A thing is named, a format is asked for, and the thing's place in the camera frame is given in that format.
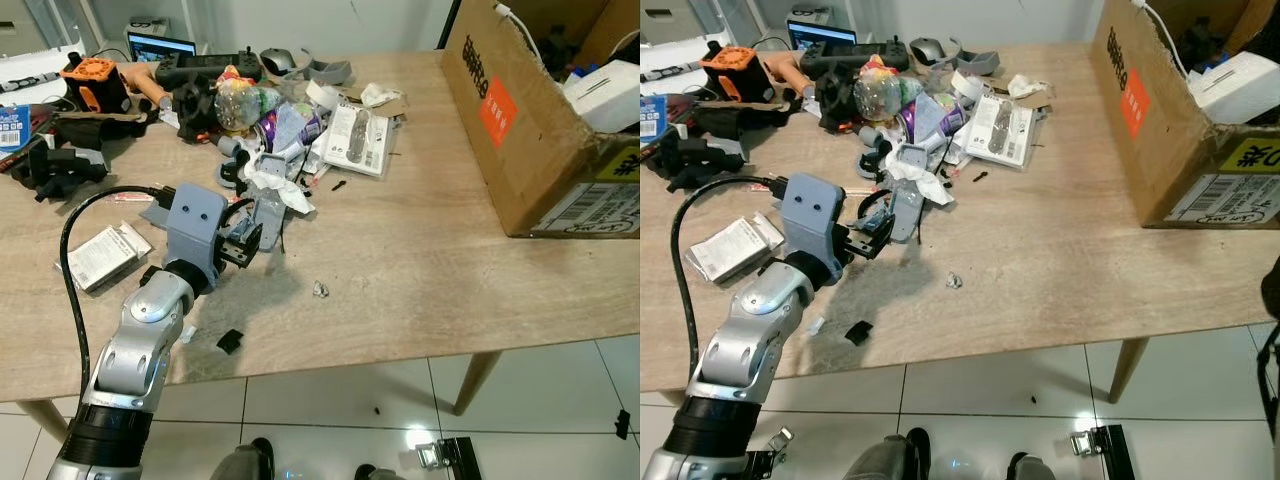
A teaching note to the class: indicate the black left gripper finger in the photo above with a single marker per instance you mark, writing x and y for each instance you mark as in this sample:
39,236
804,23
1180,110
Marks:
247,208
878,200

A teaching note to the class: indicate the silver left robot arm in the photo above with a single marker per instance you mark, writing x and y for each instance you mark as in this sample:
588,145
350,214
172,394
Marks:
130,350
750,340

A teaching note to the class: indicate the small silver foil scrap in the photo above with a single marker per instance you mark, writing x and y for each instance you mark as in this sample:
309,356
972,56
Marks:
321,290
953,280

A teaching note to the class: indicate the purple foil wrapper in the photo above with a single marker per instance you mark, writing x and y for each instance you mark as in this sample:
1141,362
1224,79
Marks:
290,128
935,122

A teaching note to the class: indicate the small black plastic piece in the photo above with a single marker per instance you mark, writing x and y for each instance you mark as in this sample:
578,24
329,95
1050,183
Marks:
230,341
858,332

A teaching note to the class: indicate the crumpled clear plastic bottle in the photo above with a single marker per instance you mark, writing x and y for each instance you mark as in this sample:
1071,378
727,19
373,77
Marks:
887,95
245,105

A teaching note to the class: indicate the large white blister pack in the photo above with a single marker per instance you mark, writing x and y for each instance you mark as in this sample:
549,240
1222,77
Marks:
358,140
1000,130

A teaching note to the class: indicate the small white packet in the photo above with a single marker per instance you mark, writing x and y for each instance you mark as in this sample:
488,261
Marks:
100,257
735,248

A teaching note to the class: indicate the black handheld controller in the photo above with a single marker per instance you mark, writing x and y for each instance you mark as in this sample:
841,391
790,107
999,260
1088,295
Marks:
850,60
205,70

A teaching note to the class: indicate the grey computer mouse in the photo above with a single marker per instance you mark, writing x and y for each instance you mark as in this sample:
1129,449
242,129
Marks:
926,50
278,60

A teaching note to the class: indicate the grey curved plastic part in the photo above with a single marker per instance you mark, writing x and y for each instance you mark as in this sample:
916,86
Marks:
328,72
977,62

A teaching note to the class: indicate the tablet with lit screen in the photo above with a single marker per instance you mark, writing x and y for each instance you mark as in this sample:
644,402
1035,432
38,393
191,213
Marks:
822,35
162,47

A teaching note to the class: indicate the crumpled white paper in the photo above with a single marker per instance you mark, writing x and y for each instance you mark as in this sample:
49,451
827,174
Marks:
382,95
1028,86

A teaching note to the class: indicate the orange and black cube device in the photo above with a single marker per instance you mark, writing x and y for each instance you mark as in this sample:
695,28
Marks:
735,75
95,85

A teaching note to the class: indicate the robot left leg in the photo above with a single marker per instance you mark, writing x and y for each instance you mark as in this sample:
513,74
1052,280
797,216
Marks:
245,462
888,458

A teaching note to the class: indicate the robot leg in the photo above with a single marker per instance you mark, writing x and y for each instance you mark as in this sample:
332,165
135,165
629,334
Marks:
245,462
888,458
1025,468
378,473

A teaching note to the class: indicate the silver metal clasp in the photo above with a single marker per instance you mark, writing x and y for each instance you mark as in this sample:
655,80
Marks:
1095,448
440,458
768,452

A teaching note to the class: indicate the blue labelled pack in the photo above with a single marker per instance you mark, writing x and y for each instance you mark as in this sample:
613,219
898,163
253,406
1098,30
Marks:
652,118
15,125

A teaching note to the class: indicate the white plastic panel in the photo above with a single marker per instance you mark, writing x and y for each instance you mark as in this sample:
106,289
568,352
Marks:
670,63
30,66

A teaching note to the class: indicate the robot right leg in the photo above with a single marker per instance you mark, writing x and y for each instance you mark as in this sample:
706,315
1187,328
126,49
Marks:
1025,468
378,473

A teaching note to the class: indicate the wooden table leg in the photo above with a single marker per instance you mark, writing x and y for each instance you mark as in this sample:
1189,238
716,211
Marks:
1128,368
478,382

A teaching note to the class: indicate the black tripod stand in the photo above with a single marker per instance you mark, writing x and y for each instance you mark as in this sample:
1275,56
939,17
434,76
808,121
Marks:
450,22

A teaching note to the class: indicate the grey drawer cabinet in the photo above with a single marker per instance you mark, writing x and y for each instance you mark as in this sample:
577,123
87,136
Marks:
20,38
662,22

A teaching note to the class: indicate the brown cardboard box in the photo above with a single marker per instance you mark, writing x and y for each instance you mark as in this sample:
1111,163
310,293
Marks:
530,150
1170,150

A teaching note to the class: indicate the white power adapter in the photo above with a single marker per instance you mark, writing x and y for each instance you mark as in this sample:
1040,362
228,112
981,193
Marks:
605,95
1235,88

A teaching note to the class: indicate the small black floor object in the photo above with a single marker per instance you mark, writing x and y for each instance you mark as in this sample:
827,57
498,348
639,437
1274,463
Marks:
622,423

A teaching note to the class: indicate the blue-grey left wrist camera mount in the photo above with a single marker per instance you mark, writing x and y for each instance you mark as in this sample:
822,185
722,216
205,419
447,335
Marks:
812,215
195,225

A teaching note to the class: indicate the black plastic bracket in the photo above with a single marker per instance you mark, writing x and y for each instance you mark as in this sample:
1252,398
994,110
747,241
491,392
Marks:
197,112
840,102

